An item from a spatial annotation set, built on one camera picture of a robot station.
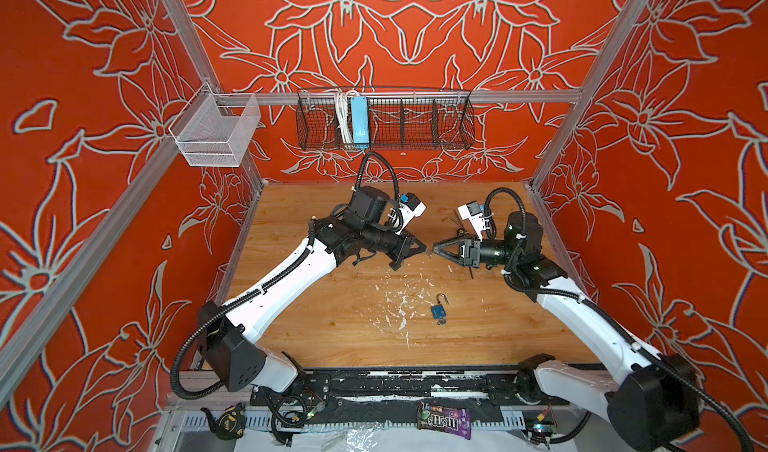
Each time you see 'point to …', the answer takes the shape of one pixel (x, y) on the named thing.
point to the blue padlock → (438, 310)
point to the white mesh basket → (214, 130)
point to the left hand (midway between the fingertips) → (424, 245)
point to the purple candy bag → (457, 421)
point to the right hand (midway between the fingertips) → (434, 252)
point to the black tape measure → (229, 425)
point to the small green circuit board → (540, 430)
